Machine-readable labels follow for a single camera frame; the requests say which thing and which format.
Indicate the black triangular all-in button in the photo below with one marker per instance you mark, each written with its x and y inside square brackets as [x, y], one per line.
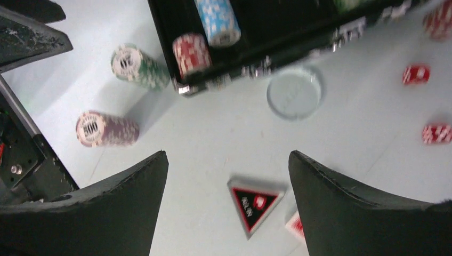
[254, 200]

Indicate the red die left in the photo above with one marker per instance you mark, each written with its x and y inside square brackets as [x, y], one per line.
[416, 74]

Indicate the red chip stack in case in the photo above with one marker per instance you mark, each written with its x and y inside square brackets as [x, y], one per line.
[191, 53]

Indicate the clear round dealer button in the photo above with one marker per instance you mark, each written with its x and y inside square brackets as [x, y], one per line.
[294, 94]

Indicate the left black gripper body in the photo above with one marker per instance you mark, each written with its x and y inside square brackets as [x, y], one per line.
[30, 168]

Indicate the light blue chip stack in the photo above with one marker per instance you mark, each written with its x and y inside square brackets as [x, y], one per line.
[219, 22]

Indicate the red playing card deck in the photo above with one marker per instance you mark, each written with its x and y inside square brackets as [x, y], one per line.
[294, 227]

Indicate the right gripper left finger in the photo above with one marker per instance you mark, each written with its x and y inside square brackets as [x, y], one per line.
[115, 216]

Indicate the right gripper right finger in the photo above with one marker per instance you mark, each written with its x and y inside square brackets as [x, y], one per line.
[343, 216]

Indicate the red die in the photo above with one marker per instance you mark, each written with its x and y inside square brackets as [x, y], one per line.
[416, 74]
[436, 134]

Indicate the green white chip stack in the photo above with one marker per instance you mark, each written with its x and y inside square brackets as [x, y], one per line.
[129, 63]

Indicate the red die right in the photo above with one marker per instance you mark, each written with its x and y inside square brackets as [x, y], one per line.
[436, 134]

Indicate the green chip stack in case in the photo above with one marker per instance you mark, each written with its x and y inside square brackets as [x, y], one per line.
[348, 5]

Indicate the red white chip stack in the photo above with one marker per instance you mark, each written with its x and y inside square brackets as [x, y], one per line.
[437, 23]

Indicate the black aluminium poker case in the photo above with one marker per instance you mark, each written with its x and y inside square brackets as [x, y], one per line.
[273, 35]

